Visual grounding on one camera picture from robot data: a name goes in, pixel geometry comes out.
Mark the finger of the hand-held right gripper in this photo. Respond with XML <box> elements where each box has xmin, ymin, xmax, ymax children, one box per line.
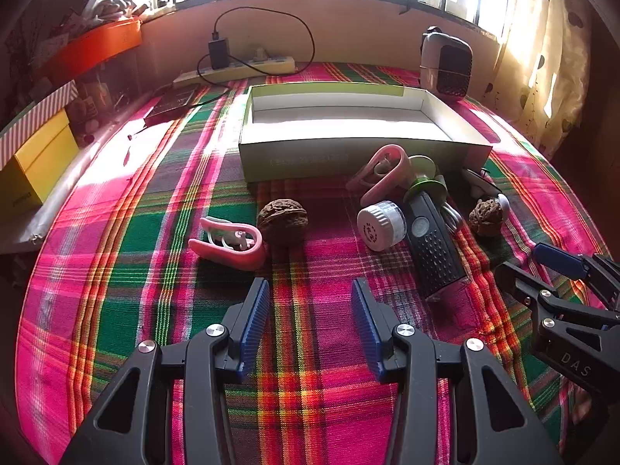
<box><xmin>533</xmin><ymin>243</ymin><xmax>620</xmax><ymax>308</ymax></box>
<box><xmin>494</xmin><ymin>260</ymin><xmax>620</xmax><ymax>339</ymax></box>

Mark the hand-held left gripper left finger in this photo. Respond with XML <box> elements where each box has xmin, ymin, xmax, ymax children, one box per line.
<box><xmin>58</xmin><ymin>277</ymin><xmax>270</xmax><ymax>465</ymax></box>

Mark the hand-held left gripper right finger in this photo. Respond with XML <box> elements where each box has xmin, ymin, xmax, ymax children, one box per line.
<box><xmin>351</xmin><ymin>278</ymin><xmax>565</xmax><ymax>465</ymax></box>

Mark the pink plastic clip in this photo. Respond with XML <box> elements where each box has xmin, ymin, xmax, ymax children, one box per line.
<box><xmin>345</xmin><ymin>144</ymin><xmax>412</xmax><ymax>207</ymax></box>
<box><xmin>188</xmin><ymin>216</ymin><xmax>268</xmax><ymax>272</ymax></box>

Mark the black oval disc holder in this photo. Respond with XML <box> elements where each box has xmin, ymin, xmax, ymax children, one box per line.
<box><xmin>484</xmin><ymin>170</ymin><xmax>512</xmax><ymax>219</ymax></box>

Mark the light brown walnut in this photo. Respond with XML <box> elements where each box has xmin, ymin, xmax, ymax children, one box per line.
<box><xmin>468</xmin><ymin>197</ymin><xmax>505</xmax><ymax>238</ymax></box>

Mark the clear jar with white cap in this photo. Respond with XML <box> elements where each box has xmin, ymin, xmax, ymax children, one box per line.
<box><xmin>357</xmin><ymin>201</ymin><xmax>406</xmax><ymax>253</ymax></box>

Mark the black flashlight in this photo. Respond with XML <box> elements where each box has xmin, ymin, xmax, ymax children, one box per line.
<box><xmin>404</xmin><ymin>191</ymin><xmax>473</xmax><ymax>303</ymax></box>

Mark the dark brown walnut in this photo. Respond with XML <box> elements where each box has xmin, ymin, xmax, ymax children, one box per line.
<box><xmin>257</xmin><ymin>198</ymin><xmax>309</xmax><ymax>247</ymax></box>

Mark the white usb cable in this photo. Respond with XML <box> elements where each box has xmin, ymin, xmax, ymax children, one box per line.
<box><xmin>438</xmin><ymin>174</ymin><xmax>463</xmax><ymax>233</ymax></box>

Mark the green and white spool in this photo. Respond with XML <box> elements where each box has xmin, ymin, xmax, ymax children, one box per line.
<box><xmin>406</xmin><ymin>155</ymin><xmax>447</xmax><ymax>200</ymax></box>

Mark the white and green cardboard box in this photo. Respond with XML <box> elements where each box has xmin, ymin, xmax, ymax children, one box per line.
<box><xmin>238</xmin><ymin>83</ymin><xmax>494</xmax><ymax>195</ymax></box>

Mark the pink green plaid blanket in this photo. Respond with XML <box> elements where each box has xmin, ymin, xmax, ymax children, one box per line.
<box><xmin>14</xmin><ymin>60</ymin><xmax>611</xmax><ymax>465</ymax></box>

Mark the cream dotted curtain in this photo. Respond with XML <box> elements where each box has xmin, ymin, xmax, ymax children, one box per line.
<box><xmin>484</xmin><ymin>0</ymin><xmax>594</xmax><ymax>156</ymax></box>

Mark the small white fan heater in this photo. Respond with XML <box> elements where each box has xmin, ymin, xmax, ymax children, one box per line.
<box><xmin>419</xmin><ymin>26</ymin><xmax>473</xmax><ymax>102</ymax></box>

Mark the black phone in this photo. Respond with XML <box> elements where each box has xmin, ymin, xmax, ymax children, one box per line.
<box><xmin>144</xmin><ymin>90</ymin><xmax>202</xmax><ymax>127</ymax></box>

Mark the beige power strip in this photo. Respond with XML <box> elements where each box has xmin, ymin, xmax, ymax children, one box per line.
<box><xmin>173</xmin><ymin>55</ymin><xmax>296</xmax><ymax>89</ymax></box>

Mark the yellow box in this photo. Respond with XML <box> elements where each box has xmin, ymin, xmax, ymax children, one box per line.
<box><xmin>0</xmin><ymin>109</ymin><xmax>81</xmax><ymax>211</ymax></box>

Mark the black charger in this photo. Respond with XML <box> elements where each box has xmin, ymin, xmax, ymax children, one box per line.
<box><xmin>208</xmin><ymin>39</ymin><xmax>229</xmax><ymax>69</ymax></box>

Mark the red striped box lid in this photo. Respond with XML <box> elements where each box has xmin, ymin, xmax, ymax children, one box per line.
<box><xmin>0</xmin><ymin>81</ymin><xmax>78</xmax><ymax>156</ymax></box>

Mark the orange box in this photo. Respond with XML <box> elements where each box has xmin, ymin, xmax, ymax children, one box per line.
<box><xmin>46</xmin><ymin>19</ymin><xmax>143</xmax><ymax>81</ymax></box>

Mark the black charging cable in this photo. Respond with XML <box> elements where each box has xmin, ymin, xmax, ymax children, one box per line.
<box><xmin>194</xmin><ymin>7</ymin><xmax>315</xmax><ymax>107</ymax></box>

